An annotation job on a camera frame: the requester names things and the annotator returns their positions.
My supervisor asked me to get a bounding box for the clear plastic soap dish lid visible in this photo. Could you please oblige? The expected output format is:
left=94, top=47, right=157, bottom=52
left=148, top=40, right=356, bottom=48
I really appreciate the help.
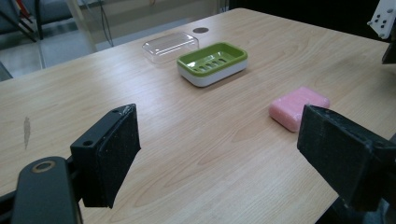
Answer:
left=142, top=31, right=200, bottom=65

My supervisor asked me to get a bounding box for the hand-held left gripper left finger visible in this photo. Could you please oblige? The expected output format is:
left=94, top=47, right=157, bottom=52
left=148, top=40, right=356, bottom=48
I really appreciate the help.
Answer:
left=70, top=104, right=142, bottom=209

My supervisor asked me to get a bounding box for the green and white soap dish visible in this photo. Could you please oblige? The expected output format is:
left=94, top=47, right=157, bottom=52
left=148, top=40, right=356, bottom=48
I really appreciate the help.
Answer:
left=177, top=41, right=248, bottom=88

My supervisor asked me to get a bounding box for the black cable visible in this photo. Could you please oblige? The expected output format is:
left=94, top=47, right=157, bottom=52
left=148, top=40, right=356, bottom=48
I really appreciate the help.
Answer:
left=98, top=0, right=115, bottom=48

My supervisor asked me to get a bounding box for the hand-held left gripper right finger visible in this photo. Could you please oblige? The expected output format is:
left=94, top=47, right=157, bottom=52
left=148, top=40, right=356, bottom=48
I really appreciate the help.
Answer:
left=296, top=104, right=396, bottom=213

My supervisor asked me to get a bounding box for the pink soap bar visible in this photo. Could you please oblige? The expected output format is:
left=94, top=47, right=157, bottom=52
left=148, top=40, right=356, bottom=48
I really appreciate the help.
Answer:
left=268, top=86, right=331, bottom=133

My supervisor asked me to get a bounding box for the black chair frame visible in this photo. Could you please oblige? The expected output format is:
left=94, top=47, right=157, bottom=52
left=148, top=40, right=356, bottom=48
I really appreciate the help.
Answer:
left=0, top=0, right=45, bottom=43

